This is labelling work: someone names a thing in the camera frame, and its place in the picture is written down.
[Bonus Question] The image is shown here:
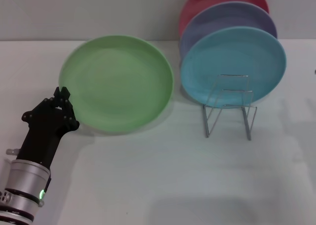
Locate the silver wire plate rack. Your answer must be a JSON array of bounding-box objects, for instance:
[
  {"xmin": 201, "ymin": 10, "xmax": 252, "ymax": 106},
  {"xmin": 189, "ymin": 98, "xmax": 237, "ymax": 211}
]
[{"xmin": 202, "ymin": 74, "xmax": 258, "ymax": 141}]

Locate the green round plate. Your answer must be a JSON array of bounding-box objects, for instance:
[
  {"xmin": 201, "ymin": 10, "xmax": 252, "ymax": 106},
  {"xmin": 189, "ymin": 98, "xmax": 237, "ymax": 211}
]
[{"xmin": 58, "ymin": 35, "xmax": 175, "ymax": 136}]

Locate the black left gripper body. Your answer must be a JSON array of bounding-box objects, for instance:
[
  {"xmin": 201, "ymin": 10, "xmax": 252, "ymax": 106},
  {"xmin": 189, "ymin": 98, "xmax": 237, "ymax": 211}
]
[{"xmin": 15, "ymin": 105, "xmax": 68, "ymax": 172}]

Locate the purple round plate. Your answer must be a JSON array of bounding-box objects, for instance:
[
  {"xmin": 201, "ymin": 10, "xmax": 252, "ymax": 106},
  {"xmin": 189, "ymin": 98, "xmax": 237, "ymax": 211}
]
[{"xmin": 179, "ymin": 1, "xmax": 278, "ymax": 60}]

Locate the teal blue round plate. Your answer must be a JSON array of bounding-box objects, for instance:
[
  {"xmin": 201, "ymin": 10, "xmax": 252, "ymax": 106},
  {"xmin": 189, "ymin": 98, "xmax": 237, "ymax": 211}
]
[{"xmin": 179, "ymin": 26, "xmax": 287, "ymax": 109}]

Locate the left gripper cable with connector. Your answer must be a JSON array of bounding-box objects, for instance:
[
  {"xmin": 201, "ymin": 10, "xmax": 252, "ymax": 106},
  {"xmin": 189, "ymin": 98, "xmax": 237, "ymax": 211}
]
[{"xmin": 5, "ymin": 148, "xmax": 21, "ymax": 157}]

